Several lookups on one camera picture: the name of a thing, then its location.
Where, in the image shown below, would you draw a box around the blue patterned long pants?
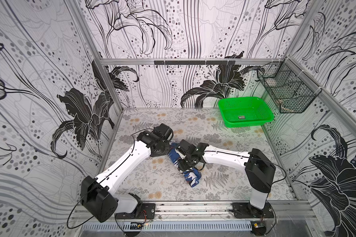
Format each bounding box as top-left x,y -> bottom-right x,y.
168,142 -> 202,188

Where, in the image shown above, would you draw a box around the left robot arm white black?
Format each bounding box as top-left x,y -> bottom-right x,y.
80,129 -> 174,223

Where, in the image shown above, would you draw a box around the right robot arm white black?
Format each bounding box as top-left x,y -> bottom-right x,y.
175,140 -> 276,219

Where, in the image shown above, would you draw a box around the green plastic basket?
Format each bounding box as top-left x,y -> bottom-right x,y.
218,97 -> 275,128

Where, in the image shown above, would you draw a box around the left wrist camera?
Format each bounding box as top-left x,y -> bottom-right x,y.
152,123 -> 174,142

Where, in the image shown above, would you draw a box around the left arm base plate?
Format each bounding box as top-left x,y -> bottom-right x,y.
115,203 -> 156,220

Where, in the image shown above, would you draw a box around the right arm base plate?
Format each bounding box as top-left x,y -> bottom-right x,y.
231,202 -> 275,219

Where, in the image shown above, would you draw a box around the white slotted cable duct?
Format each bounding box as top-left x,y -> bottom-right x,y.
82,221 -> 252,232

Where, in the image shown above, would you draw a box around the black bar on rail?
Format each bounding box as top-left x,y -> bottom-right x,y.
154,60 -> 236,65

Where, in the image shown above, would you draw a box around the black wire basket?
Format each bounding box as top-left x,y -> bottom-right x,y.
257,62 -> 315,114

